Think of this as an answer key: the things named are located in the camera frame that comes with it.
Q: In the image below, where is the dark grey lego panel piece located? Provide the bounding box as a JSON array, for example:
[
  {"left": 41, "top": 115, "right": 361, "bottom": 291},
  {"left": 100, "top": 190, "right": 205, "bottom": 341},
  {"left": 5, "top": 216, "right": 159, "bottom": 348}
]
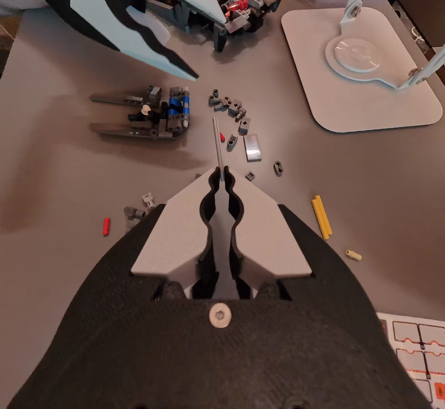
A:
[{"left": 123, "top": 205, "right": 153, "bottom": 233}]

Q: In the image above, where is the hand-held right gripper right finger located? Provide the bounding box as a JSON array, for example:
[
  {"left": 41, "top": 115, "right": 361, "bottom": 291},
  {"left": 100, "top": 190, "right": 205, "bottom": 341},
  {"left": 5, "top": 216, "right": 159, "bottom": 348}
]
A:
[{"left": 224, "top": 166, "right": 313, "bottom": 295}]

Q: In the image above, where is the dark grey flat lego tile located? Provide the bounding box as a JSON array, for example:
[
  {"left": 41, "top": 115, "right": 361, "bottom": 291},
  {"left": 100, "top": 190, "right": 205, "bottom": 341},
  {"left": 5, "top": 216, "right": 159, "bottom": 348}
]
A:
[{"left": 243, "top": 134, "right": 262, "bottom": 162}]

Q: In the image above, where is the long grey lego axle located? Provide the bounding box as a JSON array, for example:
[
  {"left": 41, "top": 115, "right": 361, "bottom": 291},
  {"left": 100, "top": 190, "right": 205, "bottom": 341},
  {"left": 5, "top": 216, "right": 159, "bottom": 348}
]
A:
[{"left": 212, "top": 116, "right": 225, "bottom": 182}]

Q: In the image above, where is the cluster of dark grey pieces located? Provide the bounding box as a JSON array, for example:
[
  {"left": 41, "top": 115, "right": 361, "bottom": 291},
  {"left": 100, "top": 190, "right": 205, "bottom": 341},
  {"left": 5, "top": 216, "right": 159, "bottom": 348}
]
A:
[{"left": 208, "top": 88, "right": 252, "bottom": 135}]

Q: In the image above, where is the grey blue lego wing assembly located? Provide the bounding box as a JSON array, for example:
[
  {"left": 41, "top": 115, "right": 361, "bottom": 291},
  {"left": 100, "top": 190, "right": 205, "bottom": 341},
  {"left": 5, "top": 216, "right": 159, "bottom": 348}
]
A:
[{"left": 90, "top": 85, "right": 192, "bottom": 140}]

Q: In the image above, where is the large black grey lego model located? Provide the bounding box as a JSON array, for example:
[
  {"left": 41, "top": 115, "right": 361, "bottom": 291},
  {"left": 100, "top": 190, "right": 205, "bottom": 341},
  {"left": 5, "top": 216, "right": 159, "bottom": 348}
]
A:
[{"left": 146, "top": 0, "right": 283, "bottom": 52}]

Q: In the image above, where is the lego sticker sheet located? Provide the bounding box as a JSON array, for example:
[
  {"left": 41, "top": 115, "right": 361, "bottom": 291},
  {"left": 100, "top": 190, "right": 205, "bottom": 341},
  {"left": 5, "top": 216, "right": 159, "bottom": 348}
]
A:
[{"left": 377, "top": 312, "right": 445, "bottom": 409}]

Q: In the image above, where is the white metal stand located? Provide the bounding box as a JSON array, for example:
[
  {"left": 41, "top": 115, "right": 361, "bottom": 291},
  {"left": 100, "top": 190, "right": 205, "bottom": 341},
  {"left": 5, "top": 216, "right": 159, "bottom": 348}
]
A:
[{"left": 281, "top": 0, "right": 445, "bottom": 133}]

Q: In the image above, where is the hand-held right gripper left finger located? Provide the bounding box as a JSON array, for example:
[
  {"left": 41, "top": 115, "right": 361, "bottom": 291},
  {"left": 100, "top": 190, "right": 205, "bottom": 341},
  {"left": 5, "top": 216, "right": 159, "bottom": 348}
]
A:
[{"left": 131, "top": 167, "right": 221, "bottom": 295}]

